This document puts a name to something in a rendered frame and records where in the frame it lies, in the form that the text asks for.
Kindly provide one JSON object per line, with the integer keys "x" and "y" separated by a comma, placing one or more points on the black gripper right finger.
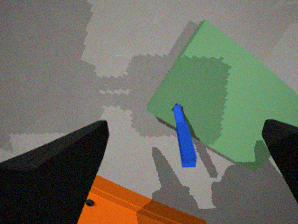
{"x": 282, "y": 142}

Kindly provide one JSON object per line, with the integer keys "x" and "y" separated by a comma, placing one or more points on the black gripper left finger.
{"x": 50, "y": 184}

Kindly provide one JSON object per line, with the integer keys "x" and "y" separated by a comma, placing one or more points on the blue pin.
{"x": 188, "y": 155}

